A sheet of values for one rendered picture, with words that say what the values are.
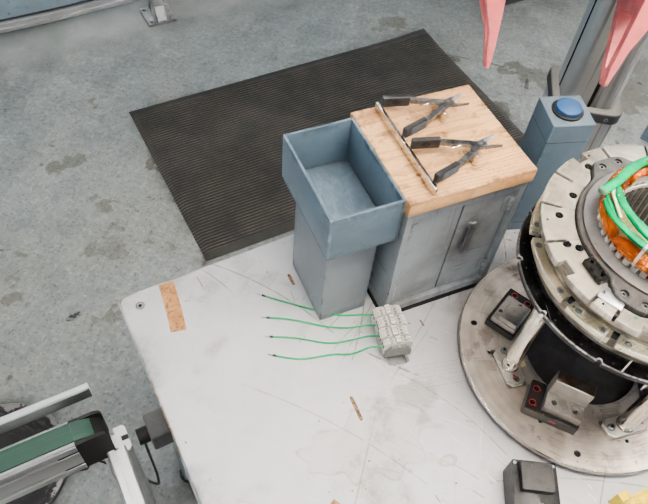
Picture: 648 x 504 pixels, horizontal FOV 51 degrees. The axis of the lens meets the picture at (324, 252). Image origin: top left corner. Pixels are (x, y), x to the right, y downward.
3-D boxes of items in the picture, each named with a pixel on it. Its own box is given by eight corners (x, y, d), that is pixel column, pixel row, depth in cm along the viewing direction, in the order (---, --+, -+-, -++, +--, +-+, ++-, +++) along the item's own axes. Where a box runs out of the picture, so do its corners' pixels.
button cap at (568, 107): (584, 117, 105) (587, 112, 104) (560, 118, 104) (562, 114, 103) (575, 100, 107) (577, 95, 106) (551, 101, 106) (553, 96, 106)
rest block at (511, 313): (529, 313, 108) (533, 305, 107) (512, 335, 106) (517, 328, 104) (506, 298, 110) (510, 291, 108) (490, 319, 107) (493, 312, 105)
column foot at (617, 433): (598, 421, 99) (600, 419, 99) (637, 412, 101) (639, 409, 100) (608, 440, 98) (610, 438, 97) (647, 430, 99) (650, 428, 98)
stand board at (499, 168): (407, 218, 89) (410, 206, 87) (348, 124, 99) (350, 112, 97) (533, 181, 95) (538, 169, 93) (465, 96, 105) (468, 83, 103)
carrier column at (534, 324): (505, 376, 103) (551, 303, 86) (497, 363, 104) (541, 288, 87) (519, 371, 104) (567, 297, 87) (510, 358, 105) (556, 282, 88)
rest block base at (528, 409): (528, 384, 102) (533, 378, 101) (580, 406, 101) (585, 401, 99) (520, 412, 99) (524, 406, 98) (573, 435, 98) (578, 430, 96)
